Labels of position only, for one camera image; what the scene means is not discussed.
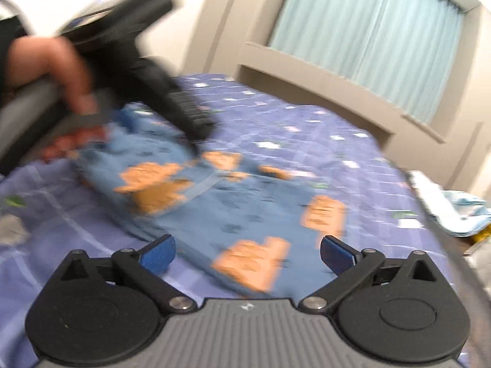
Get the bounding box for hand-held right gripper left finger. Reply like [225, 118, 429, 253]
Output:
[54, 235, 197, 316]

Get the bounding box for person's left hand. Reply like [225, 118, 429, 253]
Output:
[7, 37, 109, 161]

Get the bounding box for light green curtain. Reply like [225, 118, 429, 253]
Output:
[269, 0, 466, 124]

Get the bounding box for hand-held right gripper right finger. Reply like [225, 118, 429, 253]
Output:
[297, 235, 447, 316]

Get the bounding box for person's left forearm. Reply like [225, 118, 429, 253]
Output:
[0, 0, 29, 94]

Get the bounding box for light blue crumpled cloth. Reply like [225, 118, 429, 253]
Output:
[408, 171, 491, 239]

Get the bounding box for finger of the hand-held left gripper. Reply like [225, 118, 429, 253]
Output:
[132, 57, 216, 154]
[111, 108, 137, 135]

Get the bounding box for beige built-in wardrobe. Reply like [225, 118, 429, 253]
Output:
[184, 0, 491, 173]

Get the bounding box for purple grid blanket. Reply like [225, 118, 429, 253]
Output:
[0, 73, 461, 368]

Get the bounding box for blue pants with orange print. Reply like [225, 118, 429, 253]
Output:
[73, 102, 348, 300]

